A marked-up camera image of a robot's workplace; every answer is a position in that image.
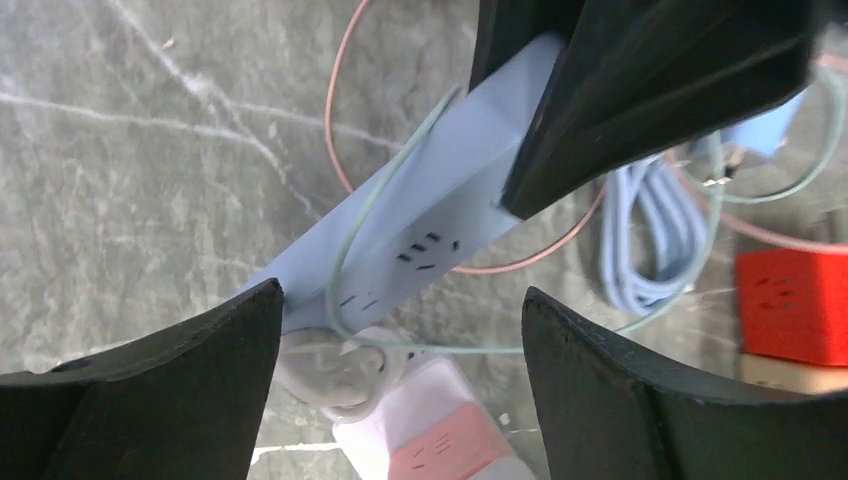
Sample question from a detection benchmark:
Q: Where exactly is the peach cube charger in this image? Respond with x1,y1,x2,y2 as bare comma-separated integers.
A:
739,353,847,394

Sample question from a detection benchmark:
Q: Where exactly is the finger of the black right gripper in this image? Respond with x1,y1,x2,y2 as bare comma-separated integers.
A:
469,0,585,90
502,0,822,219

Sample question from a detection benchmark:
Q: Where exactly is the light blue power strip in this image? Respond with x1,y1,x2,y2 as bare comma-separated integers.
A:
241,33,568,336

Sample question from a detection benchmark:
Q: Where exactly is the red cube adapter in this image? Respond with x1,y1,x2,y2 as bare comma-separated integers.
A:
735,249,847,367

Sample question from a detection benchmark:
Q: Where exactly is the light blue coiled cable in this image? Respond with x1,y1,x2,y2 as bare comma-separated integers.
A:
599,155,713,318

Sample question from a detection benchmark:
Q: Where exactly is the thin pink charging cable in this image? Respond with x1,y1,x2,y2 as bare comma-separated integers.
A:
323,0,848,277

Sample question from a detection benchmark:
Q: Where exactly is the light blue charger plug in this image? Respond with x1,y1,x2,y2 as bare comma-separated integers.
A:
721,91,806,161

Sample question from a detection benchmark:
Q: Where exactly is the white round plug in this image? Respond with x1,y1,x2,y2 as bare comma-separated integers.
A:
275,327,416,424

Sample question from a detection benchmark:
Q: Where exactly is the white power strip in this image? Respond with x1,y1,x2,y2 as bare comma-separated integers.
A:
332,353,534,480

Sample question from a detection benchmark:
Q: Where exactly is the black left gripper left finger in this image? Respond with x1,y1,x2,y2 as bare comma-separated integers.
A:
1,279,284,479

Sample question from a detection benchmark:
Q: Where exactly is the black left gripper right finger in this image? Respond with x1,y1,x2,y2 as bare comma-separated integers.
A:
521,287,847,479

